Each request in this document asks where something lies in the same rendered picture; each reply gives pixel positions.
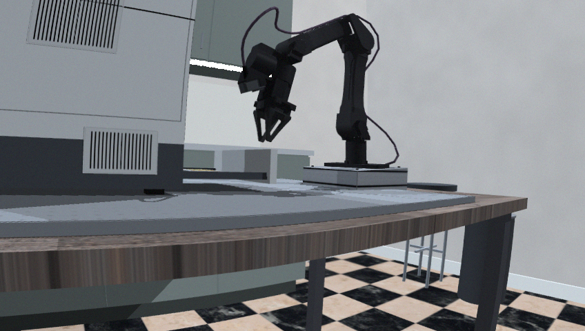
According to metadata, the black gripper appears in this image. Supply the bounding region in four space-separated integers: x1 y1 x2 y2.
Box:
253 83 296 143

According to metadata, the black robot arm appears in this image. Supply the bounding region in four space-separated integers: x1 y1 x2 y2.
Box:
237 13 390 169

